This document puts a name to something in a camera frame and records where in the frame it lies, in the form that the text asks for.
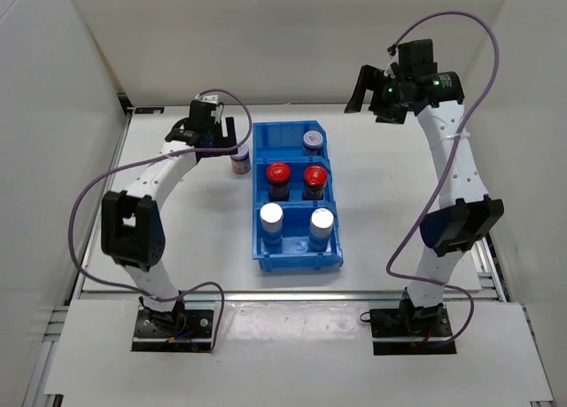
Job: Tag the blue middle storage bin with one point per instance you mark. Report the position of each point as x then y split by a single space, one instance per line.
260 183

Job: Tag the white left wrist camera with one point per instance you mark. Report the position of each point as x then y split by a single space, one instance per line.
209 98

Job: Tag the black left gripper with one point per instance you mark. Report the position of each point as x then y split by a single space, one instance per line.
229 141

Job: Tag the blue near storage bin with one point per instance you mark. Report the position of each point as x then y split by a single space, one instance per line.
293 252

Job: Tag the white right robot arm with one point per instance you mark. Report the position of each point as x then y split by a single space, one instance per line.
460 211

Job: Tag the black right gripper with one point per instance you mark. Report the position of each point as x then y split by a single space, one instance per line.
371 78

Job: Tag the blue far storage bin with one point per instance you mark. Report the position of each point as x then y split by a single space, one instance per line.
283 140

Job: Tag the white lid dark jar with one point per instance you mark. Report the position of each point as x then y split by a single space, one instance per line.
240 160
312 143

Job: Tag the blue storage bin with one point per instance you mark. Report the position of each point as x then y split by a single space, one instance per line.
283 140
260 183
293 252

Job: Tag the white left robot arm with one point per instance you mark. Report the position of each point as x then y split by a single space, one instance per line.
132 233

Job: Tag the silver lid peppercorn jar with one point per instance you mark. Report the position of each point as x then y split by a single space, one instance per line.
271 223
321 226

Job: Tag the red lid sauce jar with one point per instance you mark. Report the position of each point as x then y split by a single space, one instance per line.
278 175
315 180

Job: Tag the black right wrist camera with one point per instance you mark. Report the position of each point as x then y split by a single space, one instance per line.
414 59

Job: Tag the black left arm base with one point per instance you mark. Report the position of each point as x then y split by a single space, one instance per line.
187 329

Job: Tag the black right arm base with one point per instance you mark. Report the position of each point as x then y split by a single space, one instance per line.
410 331

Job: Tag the aluminium table edge rail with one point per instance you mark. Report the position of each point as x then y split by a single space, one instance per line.
487 294

